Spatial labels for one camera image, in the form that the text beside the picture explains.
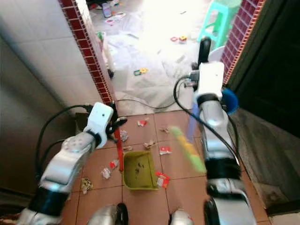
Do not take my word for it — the blue-handled broom with green bristles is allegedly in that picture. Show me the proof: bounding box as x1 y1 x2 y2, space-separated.
170 37 212 173

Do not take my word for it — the green dustpan with red handle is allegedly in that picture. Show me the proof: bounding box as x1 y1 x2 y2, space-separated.
109 101 161 191

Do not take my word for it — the white plastic basin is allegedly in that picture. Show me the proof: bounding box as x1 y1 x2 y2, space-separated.
209 46 225 64

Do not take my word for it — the red yellow toy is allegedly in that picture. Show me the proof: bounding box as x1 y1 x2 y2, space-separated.
171 35 188 44

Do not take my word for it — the blue plastic bucket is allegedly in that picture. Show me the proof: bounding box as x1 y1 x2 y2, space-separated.
222 88 240 115

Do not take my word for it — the crumpled brown paper scrap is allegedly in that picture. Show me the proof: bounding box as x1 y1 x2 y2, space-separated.
81 177 94 194

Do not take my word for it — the white wheeled stand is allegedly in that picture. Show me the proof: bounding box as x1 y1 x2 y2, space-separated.
97 32 115 78

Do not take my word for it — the green plastic stool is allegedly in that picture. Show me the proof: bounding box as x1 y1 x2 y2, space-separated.
197 0 242 50

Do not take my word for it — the dark wooden door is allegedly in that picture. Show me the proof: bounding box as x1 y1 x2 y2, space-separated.
232 0 300 139

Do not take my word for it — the silver robot left leg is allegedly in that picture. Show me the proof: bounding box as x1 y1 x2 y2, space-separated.
87 202 129 225

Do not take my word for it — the silver robot leg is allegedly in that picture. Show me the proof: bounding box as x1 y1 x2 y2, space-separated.
87 202 129 225
169 209 195 225

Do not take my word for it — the small plastic bottle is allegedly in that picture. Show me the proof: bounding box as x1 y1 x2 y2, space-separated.
101 2 113 18

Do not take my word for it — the silver robot right leg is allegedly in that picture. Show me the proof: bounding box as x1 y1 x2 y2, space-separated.
169 209 195 225

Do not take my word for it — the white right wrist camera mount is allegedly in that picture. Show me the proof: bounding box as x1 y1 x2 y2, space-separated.
197 61 225 97

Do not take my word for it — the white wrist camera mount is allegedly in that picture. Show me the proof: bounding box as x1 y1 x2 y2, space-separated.
84 102 114 136
197 61 225 97

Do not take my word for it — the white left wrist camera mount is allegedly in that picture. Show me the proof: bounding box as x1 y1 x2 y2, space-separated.
84 102 114 136

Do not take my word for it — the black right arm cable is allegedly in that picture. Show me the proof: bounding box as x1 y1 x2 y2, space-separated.
172 75 240 165

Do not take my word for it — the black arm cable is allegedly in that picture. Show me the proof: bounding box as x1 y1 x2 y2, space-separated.
172 75 240 165
38 104 92 174

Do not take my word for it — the black floor cable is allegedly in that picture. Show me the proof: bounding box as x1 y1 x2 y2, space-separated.
115 87 175 111

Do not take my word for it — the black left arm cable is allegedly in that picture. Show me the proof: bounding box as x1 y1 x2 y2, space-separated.
38 104 92 174

